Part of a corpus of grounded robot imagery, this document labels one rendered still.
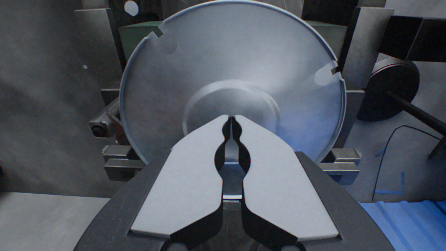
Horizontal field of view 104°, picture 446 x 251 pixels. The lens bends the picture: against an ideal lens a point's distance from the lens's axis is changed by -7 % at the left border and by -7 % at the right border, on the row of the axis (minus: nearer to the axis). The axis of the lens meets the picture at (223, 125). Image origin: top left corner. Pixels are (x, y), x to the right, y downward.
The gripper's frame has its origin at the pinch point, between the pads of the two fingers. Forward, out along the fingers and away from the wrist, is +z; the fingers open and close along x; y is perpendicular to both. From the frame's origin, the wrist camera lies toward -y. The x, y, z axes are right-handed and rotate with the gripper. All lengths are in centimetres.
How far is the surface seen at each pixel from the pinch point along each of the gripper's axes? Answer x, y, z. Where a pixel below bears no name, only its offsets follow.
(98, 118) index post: -17.6, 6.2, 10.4
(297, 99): 8.2, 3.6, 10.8
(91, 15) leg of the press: -23.8, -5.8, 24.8
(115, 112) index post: -16.3, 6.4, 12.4
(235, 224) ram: 0.5, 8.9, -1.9
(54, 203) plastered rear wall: -153, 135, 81
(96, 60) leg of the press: -25.5, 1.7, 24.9
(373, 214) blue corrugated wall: 116, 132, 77
